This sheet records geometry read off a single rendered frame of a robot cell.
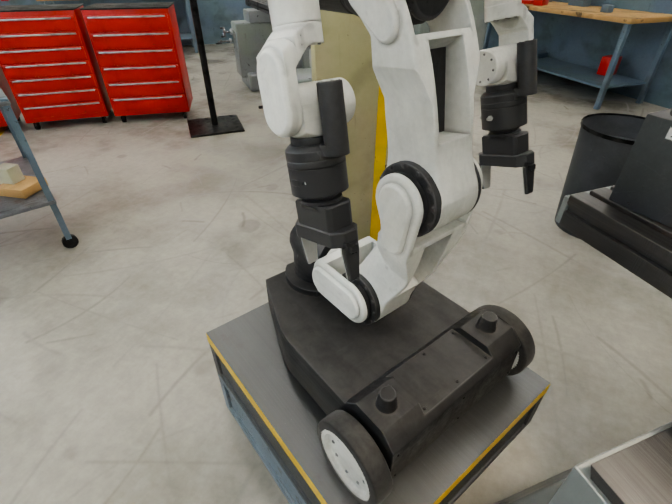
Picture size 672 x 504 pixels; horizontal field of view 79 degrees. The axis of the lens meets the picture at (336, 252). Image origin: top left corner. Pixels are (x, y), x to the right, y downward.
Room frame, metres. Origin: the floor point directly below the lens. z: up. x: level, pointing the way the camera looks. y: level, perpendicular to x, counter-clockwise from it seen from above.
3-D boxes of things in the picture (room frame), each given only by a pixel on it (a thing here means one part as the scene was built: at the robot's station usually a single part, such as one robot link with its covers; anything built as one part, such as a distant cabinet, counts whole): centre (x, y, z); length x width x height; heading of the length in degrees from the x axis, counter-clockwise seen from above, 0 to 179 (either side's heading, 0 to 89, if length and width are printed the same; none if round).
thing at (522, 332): (0.77, -0.45, 0.50); 0.20 x 0.05 x 0.20; 38
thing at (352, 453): (0.44, -0.04, 0.50); 0.20 x 0.05 x 0.20; 38
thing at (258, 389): (0.79, -0.09, 0.20); 0.78 x 0.68 x 0.40; 38
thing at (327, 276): (0.82, -0.07, 0.68); 0.21 x 0.20 x 0.13; 38
